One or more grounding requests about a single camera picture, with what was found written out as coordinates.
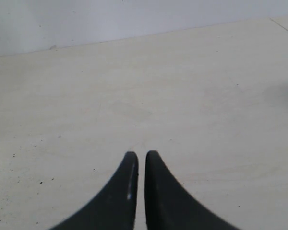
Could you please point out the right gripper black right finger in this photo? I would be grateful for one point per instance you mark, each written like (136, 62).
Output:
(168, 206)

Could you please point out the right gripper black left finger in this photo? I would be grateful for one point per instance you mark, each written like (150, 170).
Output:
(114, 207)

